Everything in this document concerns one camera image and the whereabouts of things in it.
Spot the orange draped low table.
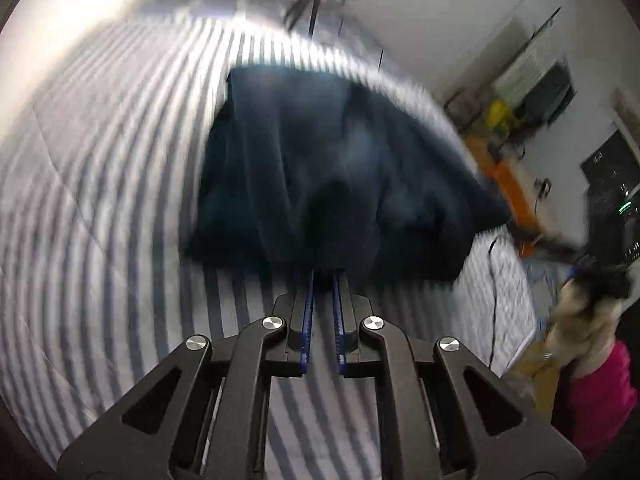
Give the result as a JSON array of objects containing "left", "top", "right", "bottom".
[{"left": 465, "top": 137, "right": 543, "bottom": 258}]

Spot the grey white striped blanket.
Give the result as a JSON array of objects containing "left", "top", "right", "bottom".
[{"left": 0, "top": 0, "right": 538, "bottom": 466}]

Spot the striped white towel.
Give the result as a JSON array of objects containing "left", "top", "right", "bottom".
[{"left": 492, "top": 47, "right": 543, "bottom": 106}]

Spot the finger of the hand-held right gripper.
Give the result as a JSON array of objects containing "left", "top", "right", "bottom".
[{"left": 512, "top": 230, "right": 581, "bottom": 266}]

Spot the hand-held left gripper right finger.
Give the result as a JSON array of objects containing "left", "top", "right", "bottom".
[{"left": 332, "top": 269, "right": 586, "bottom": 480}]

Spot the teal plaid fleece jacket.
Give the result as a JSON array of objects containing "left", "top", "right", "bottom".
[{"left": 182, "top": 64, "right": 513, "bottom": 286}]

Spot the black clothes rack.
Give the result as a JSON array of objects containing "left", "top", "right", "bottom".
[{"left": 445, "top": 6, "right": 576, "bottom": 131}]

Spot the black tripod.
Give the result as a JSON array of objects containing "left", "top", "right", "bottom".
[{"left": 282, "top": 0, "right": 326, "bottom": 41}]

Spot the dark window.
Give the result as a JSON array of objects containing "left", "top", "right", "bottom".
[{"left": 580, "top": 127, "right": 640, "bottom": 196}]

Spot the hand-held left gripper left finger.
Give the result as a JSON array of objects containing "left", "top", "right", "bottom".
[{"left": 57, "top": 269, "right": 316, "bottom": 480}]

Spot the person's right forearm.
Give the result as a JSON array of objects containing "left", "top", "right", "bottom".
[{"left": 542, "top": 277, "right": 636, "bottom": 463}]

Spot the thin black cable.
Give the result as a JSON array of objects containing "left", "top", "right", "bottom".
[{"left": 486, "top": 234, "right": 503, "bottom": 378}]

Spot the dark hanging coat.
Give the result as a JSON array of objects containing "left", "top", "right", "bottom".
[{"left": 520, "top": 57, "right": 573, "bottom": 126}]

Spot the yellow box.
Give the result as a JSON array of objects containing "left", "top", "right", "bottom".
[{"left": 482, "top": 100, "right": 516, "bottom": 133}]

